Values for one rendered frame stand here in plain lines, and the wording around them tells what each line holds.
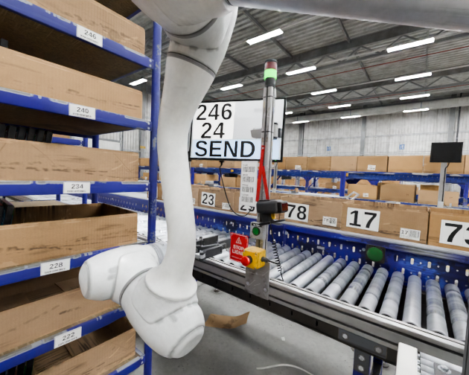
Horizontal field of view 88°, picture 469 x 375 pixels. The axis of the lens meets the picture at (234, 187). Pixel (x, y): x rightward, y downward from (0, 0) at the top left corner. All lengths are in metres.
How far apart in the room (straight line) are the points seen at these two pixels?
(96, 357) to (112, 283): 0.45
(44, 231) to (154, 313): 0.41
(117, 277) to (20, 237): 0.30
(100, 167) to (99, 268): 0.34
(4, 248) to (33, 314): 0.18
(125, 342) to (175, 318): 0.56
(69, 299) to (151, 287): 0.41
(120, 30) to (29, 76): 0.29
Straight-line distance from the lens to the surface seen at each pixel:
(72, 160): 0.80
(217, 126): 1.26
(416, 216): 1.49
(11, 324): 0.85
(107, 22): 0.92
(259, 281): 1.12
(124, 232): 0.86
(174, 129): 0.51
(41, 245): 0.80
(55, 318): 0.88
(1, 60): 0.80
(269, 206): 0.95
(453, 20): 0.36
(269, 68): 1.12
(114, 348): 1.02
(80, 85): 0.83
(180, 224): 0.46
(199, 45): 0.50
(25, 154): 0.77
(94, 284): 0.58
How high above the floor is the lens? 1.18
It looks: 3 degrees down
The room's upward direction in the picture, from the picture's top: 3 degrees clockwise
